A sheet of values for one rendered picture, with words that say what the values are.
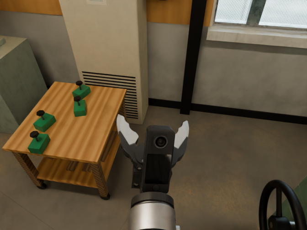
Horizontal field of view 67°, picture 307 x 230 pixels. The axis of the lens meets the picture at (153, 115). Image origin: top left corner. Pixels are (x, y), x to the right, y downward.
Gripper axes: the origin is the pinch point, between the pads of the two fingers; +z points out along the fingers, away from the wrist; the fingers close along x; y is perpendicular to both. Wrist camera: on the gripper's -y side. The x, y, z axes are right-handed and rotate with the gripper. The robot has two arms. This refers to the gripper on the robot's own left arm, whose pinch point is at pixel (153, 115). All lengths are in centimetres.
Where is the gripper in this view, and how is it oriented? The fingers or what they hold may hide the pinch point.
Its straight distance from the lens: 50.8
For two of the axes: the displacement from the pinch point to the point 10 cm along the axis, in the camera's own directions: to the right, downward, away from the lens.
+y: -1.4, 7.1, 6.9
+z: -0.1, -7.0, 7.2
